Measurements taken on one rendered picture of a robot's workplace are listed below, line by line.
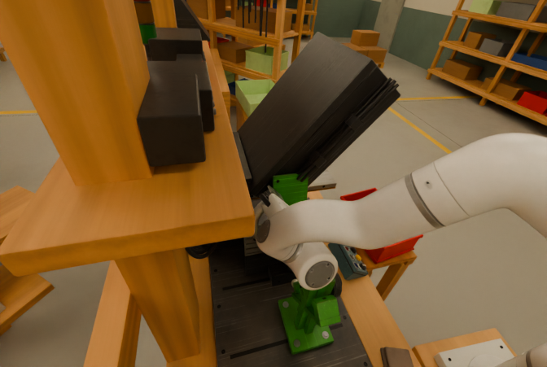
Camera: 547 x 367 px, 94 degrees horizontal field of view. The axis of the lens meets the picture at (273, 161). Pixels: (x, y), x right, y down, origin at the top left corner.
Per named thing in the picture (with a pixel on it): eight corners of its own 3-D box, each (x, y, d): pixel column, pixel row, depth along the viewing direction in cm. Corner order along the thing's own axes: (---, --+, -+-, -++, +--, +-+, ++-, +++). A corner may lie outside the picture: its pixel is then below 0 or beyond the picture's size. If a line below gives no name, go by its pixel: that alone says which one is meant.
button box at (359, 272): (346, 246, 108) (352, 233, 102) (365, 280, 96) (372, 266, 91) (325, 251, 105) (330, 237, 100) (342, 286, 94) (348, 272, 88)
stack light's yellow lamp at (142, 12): (155, 21, 66) (151, 1, 63) (154, 25, 62) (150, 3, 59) (134, 20, 64) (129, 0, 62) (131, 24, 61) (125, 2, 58)
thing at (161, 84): (202, 112, 45) (198, 72, 41) (207, 163, 34) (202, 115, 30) (159, 115, 44) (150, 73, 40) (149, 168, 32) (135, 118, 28)
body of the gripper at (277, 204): (314, 229, 64) (297, 207, 74) (287, 207, 59) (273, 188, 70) (293, 251, 64) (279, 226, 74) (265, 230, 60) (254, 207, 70)
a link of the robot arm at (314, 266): (267, 241, 58) (296, 255, 62) (287, 284, 46) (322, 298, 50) (288, 211, 57) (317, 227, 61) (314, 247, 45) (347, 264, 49)
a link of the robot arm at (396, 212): (394, 186, 31) (247, 258, 49) (455, 235, 38) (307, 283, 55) (378, 138, 37) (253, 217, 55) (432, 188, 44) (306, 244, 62)
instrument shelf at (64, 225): (208, 51, 101) (207, 40, 99) (255, 237, 32) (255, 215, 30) (139, 50, 95) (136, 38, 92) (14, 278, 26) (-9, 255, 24)
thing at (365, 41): (363, 59, 713) (371, 29, 668) (382, 68, 654) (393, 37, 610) (326, 60, 672) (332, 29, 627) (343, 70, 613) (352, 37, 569)
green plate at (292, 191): (297, 215, 95) (299, 163, 88) (305, 228, 88) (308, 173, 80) (267, 220, 92) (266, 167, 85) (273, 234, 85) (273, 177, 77)
